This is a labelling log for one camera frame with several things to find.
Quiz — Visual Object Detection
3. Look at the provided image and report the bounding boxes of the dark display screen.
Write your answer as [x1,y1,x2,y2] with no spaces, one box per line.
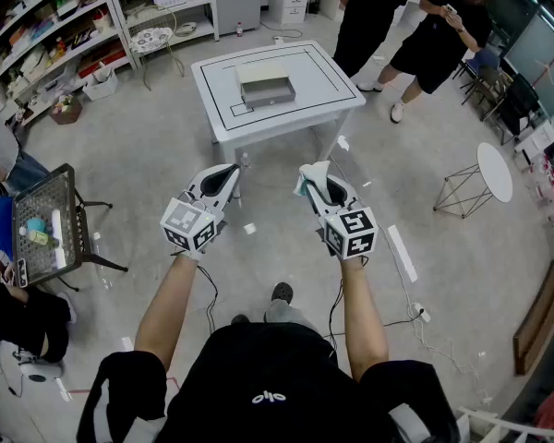
[502,10,554,120]

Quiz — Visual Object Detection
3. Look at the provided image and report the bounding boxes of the white drawer unit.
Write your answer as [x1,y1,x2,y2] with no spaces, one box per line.
[281,0,312,25]

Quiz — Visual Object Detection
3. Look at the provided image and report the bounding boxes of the grey metal cabinet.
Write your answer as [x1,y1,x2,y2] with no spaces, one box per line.
[213,0,263,37]

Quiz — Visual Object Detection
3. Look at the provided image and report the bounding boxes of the person's right forearm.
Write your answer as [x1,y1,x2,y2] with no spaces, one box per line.
[340,256,391,383]

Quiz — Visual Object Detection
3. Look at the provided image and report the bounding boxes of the large white shelving unit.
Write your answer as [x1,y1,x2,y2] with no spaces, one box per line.
[0,0,142,129]

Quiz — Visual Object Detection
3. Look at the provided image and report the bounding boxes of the round white side table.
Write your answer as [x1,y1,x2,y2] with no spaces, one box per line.
[432,142,515,220]

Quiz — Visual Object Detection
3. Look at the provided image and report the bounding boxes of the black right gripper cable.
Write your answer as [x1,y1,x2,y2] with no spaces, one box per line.
[325,255,370,354]

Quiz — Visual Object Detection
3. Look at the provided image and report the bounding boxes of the white round device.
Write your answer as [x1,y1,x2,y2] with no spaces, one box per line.
[17,350,66,390]

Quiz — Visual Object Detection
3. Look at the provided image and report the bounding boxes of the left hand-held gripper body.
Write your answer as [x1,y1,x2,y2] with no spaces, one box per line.
[160,181,226,254]

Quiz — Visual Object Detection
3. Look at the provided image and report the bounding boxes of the person's left forearm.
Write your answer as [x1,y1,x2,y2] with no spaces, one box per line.
[133,250,200,371]

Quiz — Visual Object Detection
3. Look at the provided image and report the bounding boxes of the person's black shoe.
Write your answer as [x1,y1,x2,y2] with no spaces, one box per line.
[271,281,295,304]

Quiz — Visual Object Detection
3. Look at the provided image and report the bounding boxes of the clear plastic bag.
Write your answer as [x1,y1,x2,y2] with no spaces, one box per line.
[293,160,332,198]

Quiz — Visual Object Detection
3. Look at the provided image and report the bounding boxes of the white floor strip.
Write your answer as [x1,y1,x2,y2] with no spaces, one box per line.
[387,224,419,283]

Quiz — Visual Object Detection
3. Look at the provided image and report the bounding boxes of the person's grey trouser leg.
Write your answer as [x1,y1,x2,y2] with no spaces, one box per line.
[263,298,320,332]

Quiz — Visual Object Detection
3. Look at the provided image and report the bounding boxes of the person's black shirt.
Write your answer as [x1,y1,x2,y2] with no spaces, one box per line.
[76,321,461,443]

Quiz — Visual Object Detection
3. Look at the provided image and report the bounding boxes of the floral round stool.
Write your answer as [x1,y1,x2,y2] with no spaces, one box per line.
[128,26,186,92]

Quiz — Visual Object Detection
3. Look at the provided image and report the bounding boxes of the small white shelving unit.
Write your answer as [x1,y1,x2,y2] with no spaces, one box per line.
[104,0,221,66]

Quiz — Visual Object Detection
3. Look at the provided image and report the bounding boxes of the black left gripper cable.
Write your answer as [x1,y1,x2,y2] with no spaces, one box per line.
[196,264,220,334]

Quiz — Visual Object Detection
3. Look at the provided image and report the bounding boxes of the wooden frame board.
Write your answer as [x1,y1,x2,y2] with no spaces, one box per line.
[512,259,554,377]

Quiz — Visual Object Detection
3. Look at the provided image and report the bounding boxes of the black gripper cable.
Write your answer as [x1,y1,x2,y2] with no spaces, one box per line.
[325,255,370,354]
[196,264,220,334]

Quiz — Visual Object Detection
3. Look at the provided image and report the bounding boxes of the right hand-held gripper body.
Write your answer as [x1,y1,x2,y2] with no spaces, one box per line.
[314,196,379,261]

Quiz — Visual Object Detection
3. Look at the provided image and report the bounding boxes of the black chairs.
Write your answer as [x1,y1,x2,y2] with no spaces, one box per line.
[459,47,542,146]

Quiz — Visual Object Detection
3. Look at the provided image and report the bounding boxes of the white plastic basket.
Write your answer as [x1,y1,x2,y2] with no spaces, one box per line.
[81,65,120,102]

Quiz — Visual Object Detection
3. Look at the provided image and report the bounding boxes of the white table with black lines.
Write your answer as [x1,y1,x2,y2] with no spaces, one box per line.
[190,40,367,165]

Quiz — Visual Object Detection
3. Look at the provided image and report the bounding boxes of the small grey drawer box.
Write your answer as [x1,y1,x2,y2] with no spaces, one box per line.
[235,60,297,110]

